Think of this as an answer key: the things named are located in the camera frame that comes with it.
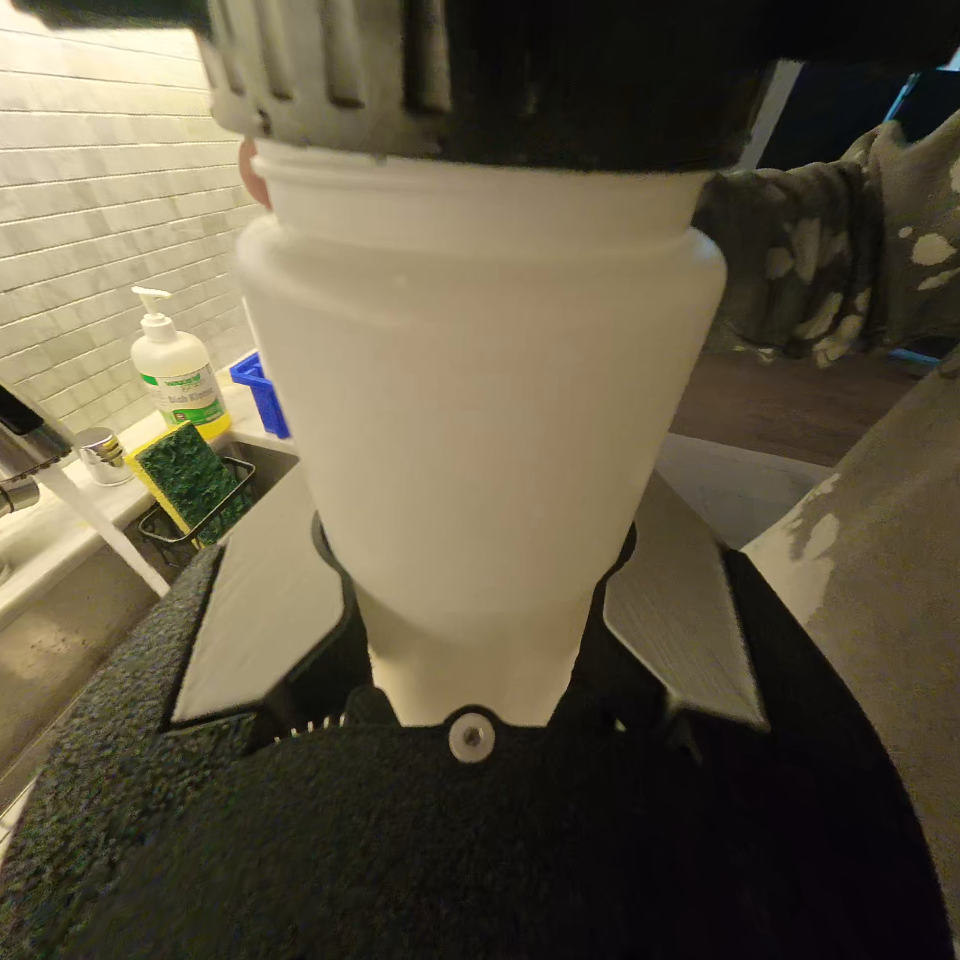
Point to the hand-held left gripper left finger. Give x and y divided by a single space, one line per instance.
255 615

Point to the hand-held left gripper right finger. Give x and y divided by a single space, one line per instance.
675 600

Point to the blue plastic bin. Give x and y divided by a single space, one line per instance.
262 390

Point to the white plastic bottle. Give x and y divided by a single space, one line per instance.
480 375

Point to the black bottle cap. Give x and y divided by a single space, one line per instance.
562 90

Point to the person's right forearm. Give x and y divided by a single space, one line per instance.
825 255

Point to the person's right hand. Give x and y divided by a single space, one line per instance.
253 176

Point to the green and yellow sponge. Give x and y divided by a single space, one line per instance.
187 472

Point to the running water stream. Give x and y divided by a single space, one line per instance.
97 517

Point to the chrome counter cap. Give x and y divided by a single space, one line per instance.
101 457

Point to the dish soap pump bottle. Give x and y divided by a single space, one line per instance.
176 375

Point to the stainless steel faucet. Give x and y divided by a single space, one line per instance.
30 442

